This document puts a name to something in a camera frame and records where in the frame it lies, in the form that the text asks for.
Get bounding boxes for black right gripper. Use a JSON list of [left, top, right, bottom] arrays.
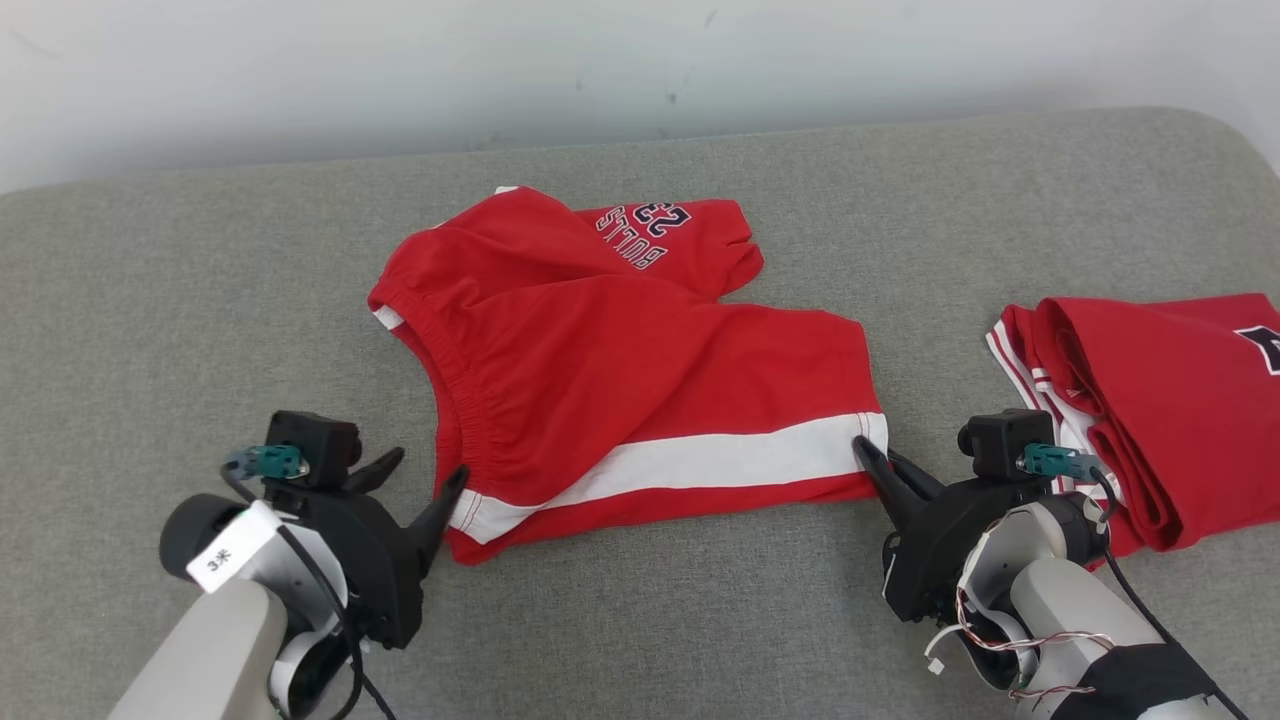
[[852, 435, 1048, 624]]

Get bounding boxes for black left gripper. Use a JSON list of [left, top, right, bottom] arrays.
[[299, 446, 470, 652]]

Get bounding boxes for red shorts with white stripe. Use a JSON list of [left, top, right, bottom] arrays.
[[367, 185, 892, 567]]

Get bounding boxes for red shirt with white sleeves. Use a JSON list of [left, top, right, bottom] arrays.
[[985, 292, 1280, 572]]

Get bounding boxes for grey fabric sofa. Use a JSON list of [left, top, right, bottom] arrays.
[[0, 107, 1280, 720]]

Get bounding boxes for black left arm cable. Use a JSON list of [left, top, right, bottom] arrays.
[[221, 460, 398, 720]]

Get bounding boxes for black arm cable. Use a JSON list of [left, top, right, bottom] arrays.
[[221, 460, 398, 720], [1088, 468, 1253, 720]]

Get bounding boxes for green left camera connector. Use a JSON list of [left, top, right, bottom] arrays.
[[224, 444, 310, 481]]

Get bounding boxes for green camera connector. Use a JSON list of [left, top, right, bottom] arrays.
[[224, 444, 310, 481], [1018, 443, 1103, 483]]

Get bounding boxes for green right camera connector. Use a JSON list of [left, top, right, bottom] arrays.
[[1018, 443, 1103, 483]]

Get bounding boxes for white cable tag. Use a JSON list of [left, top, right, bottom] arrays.
[[186, 500, 283, 594]]

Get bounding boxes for red white wire bundle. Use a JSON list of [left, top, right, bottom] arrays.
[[924, 578, 1118, 703]]

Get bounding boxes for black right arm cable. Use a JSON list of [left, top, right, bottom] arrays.
[[1088, 468, 1253, 720]]

